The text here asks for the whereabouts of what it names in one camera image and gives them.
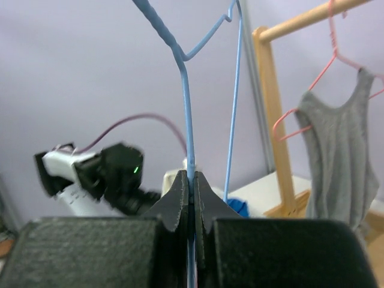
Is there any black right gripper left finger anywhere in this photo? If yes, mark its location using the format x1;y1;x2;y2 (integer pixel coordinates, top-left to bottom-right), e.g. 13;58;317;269
1;170;188;287

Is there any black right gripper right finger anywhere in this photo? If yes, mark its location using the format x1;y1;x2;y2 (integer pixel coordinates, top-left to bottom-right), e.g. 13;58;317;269
194;172;377;287

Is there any blue tank top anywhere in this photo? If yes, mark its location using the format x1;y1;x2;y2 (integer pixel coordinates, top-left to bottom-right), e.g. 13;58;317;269
227;198;250;218

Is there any light blue hanger with mauve top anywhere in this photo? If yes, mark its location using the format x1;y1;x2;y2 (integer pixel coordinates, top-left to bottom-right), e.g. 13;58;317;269
134;1;243;287

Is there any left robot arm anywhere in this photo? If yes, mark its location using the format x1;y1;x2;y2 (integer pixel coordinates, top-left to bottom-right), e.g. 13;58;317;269
34;143;161;216

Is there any grey tank top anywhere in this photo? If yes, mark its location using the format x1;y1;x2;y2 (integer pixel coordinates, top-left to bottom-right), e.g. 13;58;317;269
295;68;379;230

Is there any pink hanger with grey top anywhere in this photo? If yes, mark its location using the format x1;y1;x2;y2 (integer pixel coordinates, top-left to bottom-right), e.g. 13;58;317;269
271;1;383;145

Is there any wooden clothes rack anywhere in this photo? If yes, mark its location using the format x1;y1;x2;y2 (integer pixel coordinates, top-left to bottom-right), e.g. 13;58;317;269
251;0;384;241

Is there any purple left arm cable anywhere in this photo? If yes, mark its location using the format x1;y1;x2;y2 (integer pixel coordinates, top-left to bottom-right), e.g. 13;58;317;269
76;113;188;157

